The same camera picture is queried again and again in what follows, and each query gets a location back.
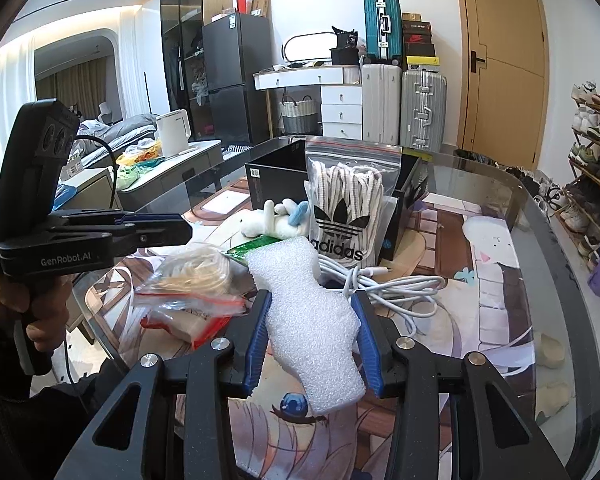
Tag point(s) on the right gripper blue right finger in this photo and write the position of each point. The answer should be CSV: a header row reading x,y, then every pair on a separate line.
x,y
370,339

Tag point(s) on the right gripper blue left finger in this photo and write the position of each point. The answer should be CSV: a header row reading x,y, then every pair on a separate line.
x,y
258,341

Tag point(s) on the white foam sheet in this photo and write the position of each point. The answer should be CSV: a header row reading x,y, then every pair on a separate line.
x,y
311,329

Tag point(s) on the zip bag with red seal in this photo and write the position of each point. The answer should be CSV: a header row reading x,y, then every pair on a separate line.
x,y
193,294

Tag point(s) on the green medicine sachet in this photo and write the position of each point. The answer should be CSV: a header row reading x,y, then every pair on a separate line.
x,y
238,253

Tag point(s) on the white plush toy blue ear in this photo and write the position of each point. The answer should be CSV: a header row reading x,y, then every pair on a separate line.
x,y
284,220

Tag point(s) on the adidas zip bag of laces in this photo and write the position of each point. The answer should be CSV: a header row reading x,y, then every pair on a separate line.
x,y
350,186

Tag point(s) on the left hand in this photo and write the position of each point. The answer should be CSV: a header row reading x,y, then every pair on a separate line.
x,y
48,307

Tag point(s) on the black storage box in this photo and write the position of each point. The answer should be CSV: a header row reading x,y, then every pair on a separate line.
x,y
282,173

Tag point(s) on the white electric kettle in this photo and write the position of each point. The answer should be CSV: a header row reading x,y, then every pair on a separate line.
x,y
173,131

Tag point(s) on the woven laundry basket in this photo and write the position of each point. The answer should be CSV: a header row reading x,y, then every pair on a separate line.
x,y
299,116

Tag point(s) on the silver suitcase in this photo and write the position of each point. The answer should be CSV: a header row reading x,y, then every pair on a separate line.
x,y
422,112

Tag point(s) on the white drawer desk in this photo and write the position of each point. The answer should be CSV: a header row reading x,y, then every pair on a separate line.
x,y
336,89

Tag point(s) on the white suitcase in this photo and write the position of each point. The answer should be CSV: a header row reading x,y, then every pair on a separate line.
x,y
381,94

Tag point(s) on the shoe rack with shoes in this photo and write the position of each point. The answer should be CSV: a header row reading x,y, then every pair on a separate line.
x,y
577,203

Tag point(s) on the black glass cabinet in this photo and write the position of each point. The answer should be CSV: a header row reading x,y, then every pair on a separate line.
x,y
182,22

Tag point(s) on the black refrigerator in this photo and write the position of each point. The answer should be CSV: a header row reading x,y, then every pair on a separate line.
x,y
236,47

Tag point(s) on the black bag on desk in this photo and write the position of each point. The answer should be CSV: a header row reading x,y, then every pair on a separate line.
x,y
346,50

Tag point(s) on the stack of shoe boxes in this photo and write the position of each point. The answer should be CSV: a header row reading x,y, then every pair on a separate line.
x,y
419,52

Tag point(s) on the wooden door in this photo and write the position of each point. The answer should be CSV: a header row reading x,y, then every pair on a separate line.
x,y
506,72

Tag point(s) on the teal suitcase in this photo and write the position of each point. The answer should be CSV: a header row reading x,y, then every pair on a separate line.
x,y
383,30

